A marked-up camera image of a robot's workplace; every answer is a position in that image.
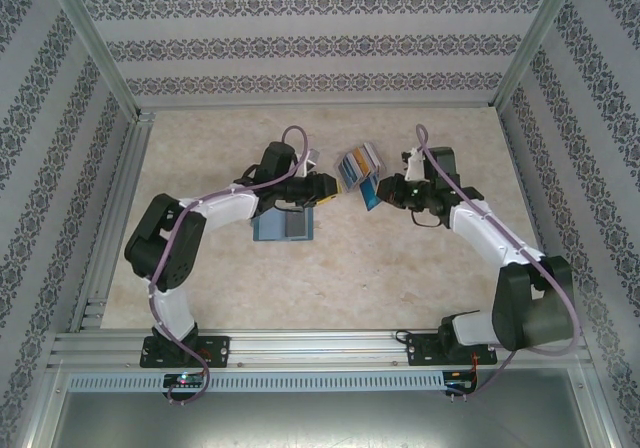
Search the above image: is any wide aluminium mounting rail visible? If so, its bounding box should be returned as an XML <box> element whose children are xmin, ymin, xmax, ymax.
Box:
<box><xmin>47</xmin><ymin>330</ymin><xmax>594</xmax><ymax>370</ymax></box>

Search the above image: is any blue striped credit card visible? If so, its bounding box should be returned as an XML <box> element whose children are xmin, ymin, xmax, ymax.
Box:
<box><xmin>338</xmin><ymin>159</ymin><xmax>369</xmax><ymax>191</ymax></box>

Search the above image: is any aluminium table side rail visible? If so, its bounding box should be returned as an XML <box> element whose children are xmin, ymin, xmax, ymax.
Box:
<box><xmin>67</xmin><ymin>112</ymin><xmax>156</xmax><ymax>334</ymax></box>

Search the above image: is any clear acrylic card stand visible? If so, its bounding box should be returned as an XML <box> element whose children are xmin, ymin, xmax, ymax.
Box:
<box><xmin>335</xmin><ymin>142</ymin><xmax>387</xmax><ymax>192</ymax></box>

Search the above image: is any slotted grey cable duct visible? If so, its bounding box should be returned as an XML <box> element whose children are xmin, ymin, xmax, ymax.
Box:
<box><xmin>67</xmin><ymin>371</ymin><xmax>446</xmax><ymax>392</ymax></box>

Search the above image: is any aluminium frame leg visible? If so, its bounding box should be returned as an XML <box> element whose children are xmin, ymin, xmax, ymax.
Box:
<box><xmin>19</xmin><ymin>365</ymin><xmax>71</xmax><ymax>448</ymax></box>
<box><xmin>582</xmin><ymin>365</ymin><xmax>624</xmax><ymax>448</ymax></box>

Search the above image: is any teal leather card holder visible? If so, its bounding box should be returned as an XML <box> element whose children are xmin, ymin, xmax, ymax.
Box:
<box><xmin>251</xmin><ymin>206</ymin><xmax>316</xmax><ymax>243</ymax></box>

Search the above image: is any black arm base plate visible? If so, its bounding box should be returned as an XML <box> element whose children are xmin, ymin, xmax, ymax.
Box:
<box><xmin>139</xmin><ymin>335</ymin><xmax>231</xmax><ymax>369</ymax></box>
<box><xmin>405</xmin><ymin>334</ymin><xmax>499</xmax><ymax>368</ymax></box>

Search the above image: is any blue white credit card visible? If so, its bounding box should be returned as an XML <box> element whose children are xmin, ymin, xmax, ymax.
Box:
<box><xmin>357</xmin><ymin>176</ymin><xmax>385</xmax><ymax>213</ymax></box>

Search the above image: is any grey metal panel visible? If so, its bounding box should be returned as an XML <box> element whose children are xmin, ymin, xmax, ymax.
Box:
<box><xmin>49</xmin><ymin>390</ymin><xmax>601</xmax><ymax>448</ymax></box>

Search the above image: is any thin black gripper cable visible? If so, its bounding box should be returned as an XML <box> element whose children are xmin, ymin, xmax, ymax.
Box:
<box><xmin>409</xmin><ymin>210</ymin><xmax>445</xmax><ymax>230</ymax></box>

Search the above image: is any grey credit card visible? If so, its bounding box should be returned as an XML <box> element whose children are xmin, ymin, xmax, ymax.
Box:
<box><xmin>284</xmin><ymin>214</ymin><xmax>308</xmax><ymax>238</ymax></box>

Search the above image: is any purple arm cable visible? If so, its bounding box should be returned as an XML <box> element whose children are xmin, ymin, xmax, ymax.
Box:
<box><xmin>147</xmin><ymin>125</ymin><xmax>311</xmax><ymax>410</ymax></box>
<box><xmin>415</xmin><ymin>123</ymin><xmax>584</xmax><ymax>405</ymax></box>

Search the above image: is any aluminium corner post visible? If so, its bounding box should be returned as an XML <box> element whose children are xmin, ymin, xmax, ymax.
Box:
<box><xmin>47</xmin><ymin>0</ymin><xmax>144</xmax><ymax>119</ymax></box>
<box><xmin>492</xmin><ymin>0</ymin><xmax>586</xmax><ymax>114</ymax></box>

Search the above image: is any small circuit board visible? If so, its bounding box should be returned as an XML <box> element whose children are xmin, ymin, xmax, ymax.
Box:
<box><xmin>446</xmin><ymin>371</ymin><xmax>479</xmax><ymax>394</ymax></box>
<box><xmin>163</xmin><ymin>373</ymin><xmax>207</xmax><ymax>388</ymax></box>

